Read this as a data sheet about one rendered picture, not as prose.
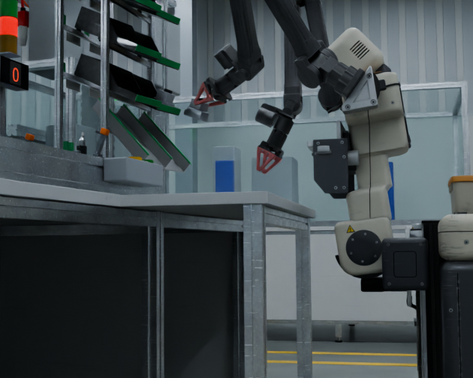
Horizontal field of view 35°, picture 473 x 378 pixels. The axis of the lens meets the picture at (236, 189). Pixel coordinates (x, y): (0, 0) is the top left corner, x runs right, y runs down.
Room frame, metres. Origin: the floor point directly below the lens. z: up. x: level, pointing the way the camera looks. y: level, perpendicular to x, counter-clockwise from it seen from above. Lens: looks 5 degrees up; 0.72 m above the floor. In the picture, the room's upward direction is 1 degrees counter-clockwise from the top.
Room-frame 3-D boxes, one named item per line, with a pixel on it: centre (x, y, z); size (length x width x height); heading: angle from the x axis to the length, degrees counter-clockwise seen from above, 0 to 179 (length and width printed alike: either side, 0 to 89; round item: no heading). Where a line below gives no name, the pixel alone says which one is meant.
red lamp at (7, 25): (2.03, 0.62, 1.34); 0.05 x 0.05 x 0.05
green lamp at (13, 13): (2.03, 0.62, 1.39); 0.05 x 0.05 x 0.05
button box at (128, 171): (2.01, 0.27, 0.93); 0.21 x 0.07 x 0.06; 160
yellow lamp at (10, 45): (2.03, 0.62, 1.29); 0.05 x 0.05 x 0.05
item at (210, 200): (2.28, 0.17, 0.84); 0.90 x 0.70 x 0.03; 167
